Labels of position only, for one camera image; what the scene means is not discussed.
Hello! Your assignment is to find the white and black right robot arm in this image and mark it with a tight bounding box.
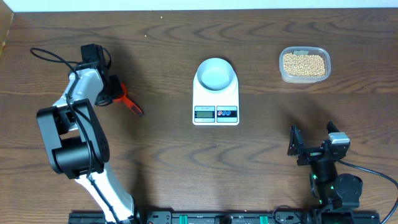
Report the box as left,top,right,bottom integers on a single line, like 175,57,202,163
287,121,363,211

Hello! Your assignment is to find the red plastic scoop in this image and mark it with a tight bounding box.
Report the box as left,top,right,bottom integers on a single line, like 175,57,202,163
113,83,144,117

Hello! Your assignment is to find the clear plastic container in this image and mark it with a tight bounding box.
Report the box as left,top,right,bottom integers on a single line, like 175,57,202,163
279,47,331,84

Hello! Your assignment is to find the white digital kitchen scale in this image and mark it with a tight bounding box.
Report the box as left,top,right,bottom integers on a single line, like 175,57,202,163
192,74,239,126

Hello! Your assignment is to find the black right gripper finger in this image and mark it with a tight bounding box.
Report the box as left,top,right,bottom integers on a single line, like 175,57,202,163
326,121,339,134
287,124,304,156

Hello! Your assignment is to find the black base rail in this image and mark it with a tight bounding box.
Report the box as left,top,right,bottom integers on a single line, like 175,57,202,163
68,210,382,224

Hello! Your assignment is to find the grey plastic bowl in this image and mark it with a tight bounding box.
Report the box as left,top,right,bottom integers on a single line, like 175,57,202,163
196,58,236,91

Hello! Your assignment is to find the yellow soybeans pile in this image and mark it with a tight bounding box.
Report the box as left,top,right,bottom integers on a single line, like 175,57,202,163
282,53,326,77

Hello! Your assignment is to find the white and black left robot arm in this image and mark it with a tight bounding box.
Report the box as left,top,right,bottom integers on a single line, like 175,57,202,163
37,68,142,223

